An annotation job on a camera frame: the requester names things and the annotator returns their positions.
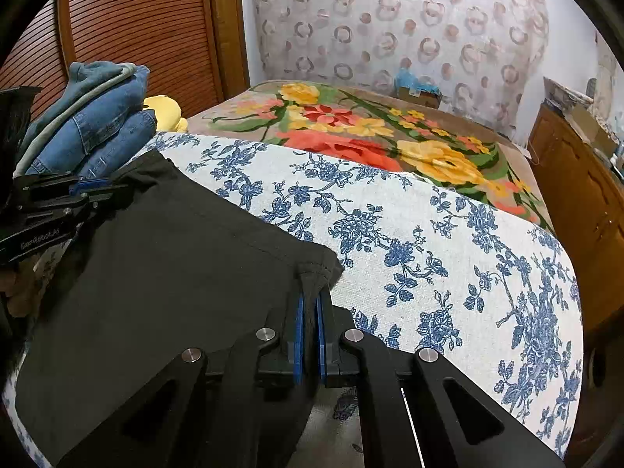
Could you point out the yellow plush toy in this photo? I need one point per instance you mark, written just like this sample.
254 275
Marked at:
165 111

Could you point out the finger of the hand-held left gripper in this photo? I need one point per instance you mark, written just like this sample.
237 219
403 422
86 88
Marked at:
58 209
83 186

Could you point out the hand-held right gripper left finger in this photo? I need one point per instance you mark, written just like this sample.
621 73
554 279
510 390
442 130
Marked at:
298 341

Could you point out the open cardboard box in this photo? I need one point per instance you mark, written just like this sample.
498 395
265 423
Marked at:
590 129

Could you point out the light blue folded jeans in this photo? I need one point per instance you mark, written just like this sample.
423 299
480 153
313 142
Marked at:
87 83

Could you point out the circle patterned curtain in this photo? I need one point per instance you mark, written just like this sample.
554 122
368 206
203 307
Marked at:
390 19

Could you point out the tied beige curtain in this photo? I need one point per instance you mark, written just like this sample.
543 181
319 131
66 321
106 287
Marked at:
609 73

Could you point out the wooden slatted wardrobe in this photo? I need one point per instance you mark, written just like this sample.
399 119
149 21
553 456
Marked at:
146 19

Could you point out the wooden side cabinet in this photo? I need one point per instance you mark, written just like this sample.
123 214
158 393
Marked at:
585 195

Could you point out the blue floral white cloth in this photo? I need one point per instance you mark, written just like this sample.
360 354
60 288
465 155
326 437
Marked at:
438 263

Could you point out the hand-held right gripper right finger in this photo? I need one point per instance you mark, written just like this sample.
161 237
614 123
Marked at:
321 341

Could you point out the person's left hand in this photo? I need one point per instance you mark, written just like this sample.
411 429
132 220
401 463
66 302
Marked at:
12 295

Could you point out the black pants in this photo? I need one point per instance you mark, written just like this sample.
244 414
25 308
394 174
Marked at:
170 263

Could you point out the colourful floral blanket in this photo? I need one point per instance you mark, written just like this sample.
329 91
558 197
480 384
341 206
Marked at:
370 131

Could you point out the stack of papers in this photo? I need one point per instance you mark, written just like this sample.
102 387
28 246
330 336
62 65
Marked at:
565 92

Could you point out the cardboard box with blue bags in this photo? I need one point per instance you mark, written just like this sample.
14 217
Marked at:
419 90

